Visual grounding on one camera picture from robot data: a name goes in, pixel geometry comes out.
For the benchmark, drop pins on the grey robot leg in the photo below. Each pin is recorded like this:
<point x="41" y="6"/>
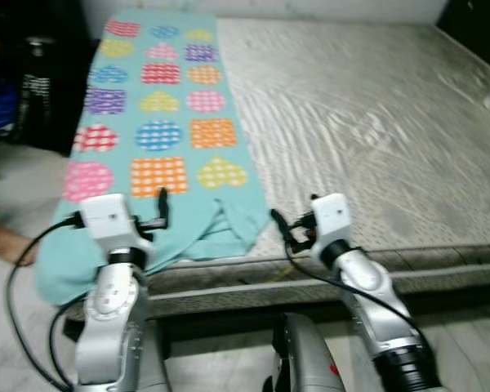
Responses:
<point x="306" y="359"/>
<point x="153" y="359"/>

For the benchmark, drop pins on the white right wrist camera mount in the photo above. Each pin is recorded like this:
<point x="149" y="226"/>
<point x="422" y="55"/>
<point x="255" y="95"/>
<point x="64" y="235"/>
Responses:
<point x="331" y="214"/>

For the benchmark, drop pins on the teal blanket with colourful shapes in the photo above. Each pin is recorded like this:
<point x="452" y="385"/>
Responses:
<point x="163" y="122"/>

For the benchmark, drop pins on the dark tufted headboard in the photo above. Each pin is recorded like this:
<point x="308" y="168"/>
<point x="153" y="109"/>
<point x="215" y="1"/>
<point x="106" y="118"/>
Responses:
<point x="478" y="20"/>

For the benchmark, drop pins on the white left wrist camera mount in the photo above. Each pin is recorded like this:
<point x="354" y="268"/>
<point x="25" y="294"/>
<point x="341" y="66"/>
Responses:
<point x="106" y="216"/>

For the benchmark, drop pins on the grey robot right leg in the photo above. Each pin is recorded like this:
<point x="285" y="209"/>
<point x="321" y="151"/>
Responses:
<point x="306" y="359"/>

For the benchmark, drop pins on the black bottle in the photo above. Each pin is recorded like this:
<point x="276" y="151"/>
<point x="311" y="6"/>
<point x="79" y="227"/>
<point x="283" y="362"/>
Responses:
<point x="37" y="90"/>

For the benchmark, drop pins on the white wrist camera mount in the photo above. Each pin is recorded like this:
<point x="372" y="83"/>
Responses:
<point x="106" y="216"/>
<point x="331" y="214"/>

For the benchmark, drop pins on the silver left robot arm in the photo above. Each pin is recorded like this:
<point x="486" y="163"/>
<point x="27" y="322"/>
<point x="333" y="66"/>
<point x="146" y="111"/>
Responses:
<point x="110" y="318"/>

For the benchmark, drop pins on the dark bed frame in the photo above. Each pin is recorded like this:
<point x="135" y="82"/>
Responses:
<point x="310" y="302"/>

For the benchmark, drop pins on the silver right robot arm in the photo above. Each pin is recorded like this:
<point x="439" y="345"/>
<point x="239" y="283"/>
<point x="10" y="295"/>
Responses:
<point x="367" y="294"/>

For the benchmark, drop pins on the grey robot left leg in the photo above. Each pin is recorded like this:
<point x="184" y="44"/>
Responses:
<point x="153" y="359"/>

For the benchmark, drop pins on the white quilted mattress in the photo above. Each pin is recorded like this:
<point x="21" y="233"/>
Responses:
<point x="376" y="122"/>

